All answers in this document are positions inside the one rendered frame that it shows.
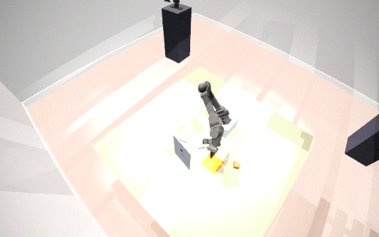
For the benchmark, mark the yellow square patch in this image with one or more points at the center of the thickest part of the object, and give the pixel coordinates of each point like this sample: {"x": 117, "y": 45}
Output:
{"x": 212, "y": 165}

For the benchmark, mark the orange-brown block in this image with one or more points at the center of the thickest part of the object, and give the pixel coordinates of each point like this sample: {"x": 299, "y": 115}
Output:
{"x": 236, "y": 164}

